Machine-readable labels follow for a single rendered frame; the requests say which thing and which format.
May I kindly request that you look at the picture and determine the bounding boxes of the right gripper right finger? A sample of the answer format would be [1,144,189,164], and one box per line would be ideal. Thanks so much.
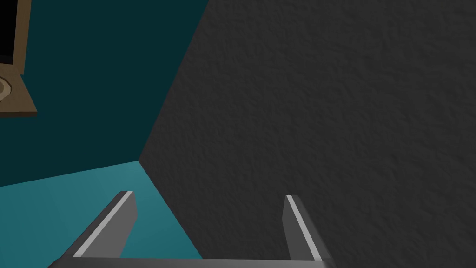
[282,194,332,261]

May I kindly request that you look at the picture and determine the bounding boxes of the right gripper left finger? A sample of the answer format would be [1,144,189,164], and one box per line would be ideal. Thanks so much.
[61,190,138,259]

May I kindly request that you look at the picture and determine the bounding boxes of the brown framed window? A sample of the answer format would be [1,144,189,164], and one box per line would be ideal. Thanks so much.
[0,0,38,118]

